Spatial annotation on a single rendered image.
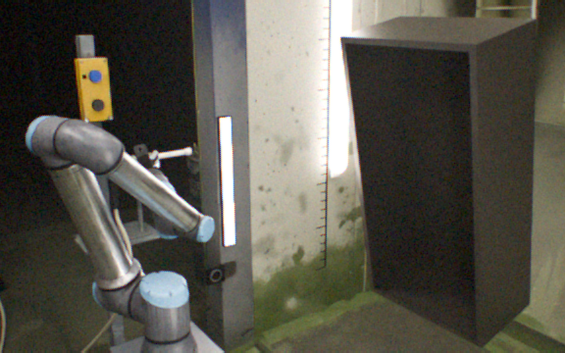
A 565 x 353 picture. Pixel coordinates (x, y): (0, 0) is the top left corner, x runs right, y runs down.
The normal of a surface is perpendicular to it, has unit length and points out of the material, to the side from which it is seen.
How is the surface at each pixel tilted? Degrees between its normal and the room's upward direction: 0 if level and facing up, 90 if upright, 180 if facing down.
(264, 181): 90
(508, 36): 90
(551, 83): 90
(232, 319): 90
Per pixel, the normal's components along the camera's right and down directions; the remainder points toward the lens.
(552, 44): -0.81, 0.18
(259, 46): 0.59, 0.24
